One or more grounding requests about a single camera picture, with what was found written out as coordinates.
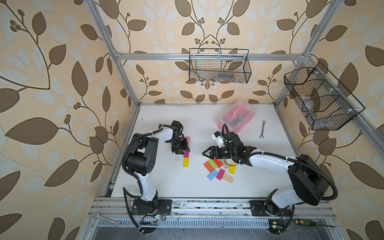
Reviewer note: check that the blue block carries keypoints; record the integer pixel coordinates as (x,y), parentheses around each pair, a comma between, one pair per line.
(212,175)

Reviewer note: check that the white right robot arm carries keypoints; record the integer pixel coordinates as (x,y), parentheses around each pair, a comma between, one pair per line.
(308,183)

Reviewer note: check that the ridged wood block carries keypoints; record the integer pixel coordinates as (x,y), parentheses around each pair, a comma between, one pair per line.
(228,178)

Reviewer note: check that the magenta slanted block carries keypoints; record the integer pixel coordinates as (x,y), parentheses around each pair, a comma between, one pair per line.
(220,174)

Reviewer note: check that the thin yellow block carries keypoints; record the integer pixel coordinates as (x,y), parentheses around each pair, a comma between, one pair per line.
(186,163)

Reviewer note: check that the yellow black screwdriver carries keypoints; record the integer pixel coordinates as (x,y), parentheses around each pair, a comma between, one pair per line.
(308,223)

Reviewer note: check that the orange-red block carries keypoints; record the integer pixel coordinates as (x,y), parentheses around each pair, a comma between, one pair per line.
(208,166)

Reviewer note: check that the black wire basket right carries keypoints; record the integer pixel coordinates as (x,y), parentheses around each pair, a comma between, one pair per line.
(326,103)

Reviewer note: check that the aluminium frame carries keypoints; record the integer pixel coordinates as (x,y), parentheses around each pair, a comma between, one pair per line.
(362,123)

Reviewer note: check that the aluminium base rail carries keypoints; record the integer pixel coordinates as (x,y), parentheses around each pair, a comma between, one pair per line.
(207,213)

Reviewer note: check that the black wire basket back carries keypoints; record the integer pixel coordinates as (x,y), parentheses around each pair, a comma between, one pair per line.
(219,65)

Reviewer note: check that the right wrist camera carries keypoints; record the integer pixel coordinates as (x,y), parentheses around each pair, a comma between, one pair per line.
(217,136)

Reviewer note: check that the light pink block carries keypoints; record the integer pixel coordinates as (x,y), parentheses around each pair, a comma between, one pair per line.
(189,141)

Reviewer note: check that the black wire basket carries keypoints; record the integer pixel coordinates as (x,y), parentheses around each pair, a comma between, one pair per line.
(326,103)
(219,65)

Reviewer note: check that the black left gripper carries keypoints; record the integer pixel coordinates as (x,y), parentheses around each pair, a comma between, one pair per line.
(184,147)

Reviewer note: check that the silver wrench on table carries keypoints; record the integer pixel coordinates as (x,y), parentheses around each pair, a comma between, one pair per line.
(262,130)

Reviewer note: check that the green block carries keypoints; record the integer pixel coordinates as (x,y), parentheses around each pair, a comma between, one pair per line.
(213,164)

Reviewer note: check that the red block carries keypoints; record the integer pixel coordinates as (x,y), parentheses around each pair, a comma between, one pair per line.
(218,163)

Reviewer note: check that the silver wrench on rail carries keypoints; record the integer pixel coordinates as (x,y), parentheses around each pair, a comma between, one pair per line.
(115,223)

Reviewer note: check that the pink plastic storage box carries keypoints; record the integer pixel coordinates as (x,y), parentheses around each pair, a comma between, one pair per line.
(237,116)

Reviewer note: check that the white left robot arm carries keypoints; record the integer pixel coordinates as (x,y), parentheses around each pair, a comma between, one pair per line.
(139,161)

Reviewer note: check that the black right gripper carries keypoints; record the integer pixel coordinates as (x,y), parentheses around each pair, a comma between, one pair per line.
(212,152)

